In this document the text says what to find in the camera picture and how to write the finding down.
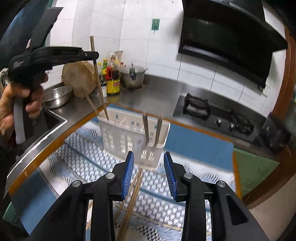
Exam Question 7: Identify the black range hood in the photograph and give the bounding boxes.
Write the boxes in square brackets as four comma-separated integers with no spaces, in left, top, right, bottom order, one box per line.
[178,0,289,90]

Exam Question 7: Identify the stainless steel bowl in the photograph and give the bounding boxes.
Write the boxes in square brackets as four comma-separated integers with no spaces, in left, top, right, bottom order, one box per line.
[42,86,73,109]

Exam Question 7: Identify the brown wooden chopstick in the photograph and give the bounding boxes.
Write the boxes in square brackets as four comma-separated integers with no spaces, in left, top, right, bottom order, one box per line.
[90,36,110,121]
[154,113,163,147]
[84,91,100,117]
[115,170,141,217]
[86,200,93,231]
[116,169,143,241]
[142,111,149,145]

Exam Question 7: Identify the green cabinet door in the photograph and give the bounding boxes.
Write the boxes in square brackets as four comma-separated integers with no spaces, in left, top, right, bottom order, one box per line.
[233,148,281,200]

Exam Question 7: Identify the white plastic utensil holder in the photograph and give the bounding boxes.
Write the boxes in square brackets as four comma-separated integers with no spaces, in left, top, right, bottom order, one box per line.
[97,107,171,170]

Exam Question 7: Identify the small glass jar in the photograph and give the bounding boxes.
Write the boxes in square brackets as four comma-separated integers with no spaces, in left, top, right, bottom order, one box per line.
[100,80,108,98]

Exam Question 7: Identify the blue white patterned cloth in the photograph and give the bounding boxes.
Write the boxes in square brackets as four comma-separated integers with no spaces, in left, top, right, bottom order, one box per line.
[14,116,237,241]

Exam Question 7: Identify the person's left hand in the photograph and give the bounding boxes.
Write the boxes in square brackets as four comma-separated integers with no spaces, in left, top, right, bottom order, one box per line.
[0,72,49,135]

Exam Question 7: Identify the green capped bottle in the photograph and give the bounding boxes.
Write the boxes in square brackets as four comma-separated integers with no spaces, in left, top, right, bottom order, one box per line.
[102,59,109,80]

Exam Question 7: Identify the round wooden chopping block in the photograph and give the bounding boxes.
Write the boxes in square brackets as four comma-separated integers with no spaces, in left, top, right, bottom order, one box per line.
[62,61,98,99]

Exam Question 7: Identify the plastic food packet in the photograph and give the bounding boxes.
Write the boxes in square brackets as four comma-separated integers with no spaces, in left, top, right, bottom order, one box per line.
[112,50,125,66]

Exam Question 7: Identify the steel pressure cooker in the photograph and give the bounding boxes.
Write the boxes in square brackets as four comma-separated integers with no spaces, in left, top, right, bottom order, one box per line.
[120,63,148,90]

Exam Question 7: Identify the black gas stove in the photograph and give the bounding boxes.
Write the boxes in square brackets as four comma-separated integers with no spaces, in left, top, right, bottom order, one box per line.
[172,93,267,143]

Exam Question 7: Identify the person's blue clothing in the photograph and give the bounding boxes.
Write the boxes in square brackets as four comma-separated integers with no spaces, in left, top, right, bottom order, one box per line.
[0,0,51,55]

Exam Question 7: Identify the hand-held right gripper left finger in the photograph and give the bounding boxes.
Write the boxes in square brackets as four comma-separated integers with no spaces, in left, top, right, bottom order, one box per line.
[29,151,134,241]

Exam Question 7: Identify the stainless steel sink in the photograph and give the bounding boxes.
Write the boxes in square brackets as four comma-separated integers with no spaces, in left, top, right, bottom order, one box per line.
[23,106,68,153]

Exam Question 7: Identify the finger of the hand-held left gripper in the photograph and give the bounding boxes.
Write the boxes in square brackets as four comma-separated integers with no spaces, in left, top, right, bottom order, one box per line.
[49,46,100,68]

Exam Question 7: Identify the black box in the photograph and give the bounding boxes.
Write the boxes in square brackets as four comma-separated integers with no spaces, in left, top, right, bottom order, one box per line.
[261,112,292,153]

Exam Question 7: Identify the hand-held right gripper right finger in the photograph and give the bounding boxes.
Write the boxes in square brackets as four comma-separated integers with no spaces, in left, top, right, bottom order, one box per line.
[163,152,270,241]

